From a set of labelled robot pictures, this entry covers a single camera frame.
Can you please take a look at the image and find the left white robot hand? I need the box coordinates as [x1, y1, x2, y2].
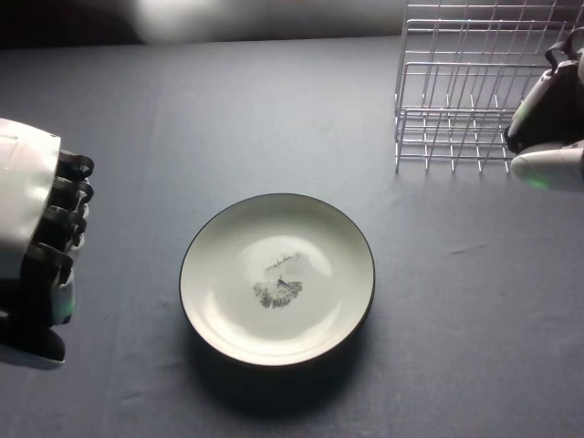
[0, 117, 96, 369]

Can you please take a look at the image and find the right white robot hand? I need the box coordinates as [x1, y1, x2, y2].
[504, 26, 584, 192]

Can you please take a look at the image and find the white plate with black rim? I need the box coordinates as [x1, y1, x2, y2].
[179, 193, 377, 368]

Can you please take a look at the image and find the grey table cloth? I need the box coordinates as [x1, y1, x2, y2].
[0, 34, 584, 438]

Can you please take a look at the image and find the silver wire dish rack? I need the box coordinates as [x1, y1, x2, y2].
[392, 0, 584, 175]

